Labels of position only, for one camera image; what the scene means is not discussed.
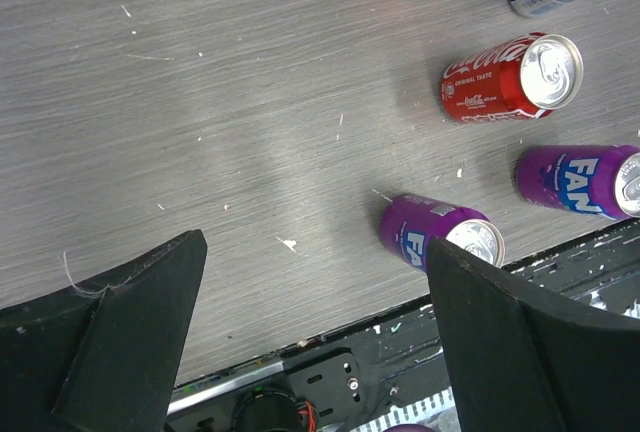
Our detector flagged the purple Fanta can left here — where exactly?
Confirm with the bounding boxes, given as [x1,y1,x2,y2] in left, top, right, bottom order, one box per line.
[379,194,506,272]

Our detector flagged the red Coca-Cola can middle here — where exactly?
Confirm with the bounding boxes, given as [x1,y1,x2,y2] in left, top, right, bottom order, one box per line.
[440,32,584,124]

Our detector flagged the purple fanta can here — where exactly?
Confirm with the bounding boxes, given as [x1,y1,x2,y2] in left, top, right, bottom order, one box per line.
[514,145,639,220]
[379,194,506,272]

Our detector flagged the purple Fanta can right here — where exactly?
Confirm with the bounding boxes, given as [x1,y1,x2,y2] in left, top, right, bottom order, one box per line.
[514,145,639,220]

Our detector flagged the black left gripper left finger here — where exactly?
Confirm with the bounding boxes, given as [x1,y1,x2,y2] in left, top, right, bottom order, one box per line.
[1,230,207,431]

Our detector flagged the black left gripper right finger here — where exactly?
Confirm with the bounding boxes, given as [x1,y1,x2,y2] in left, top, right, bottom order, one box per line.
[427,239,639,431]

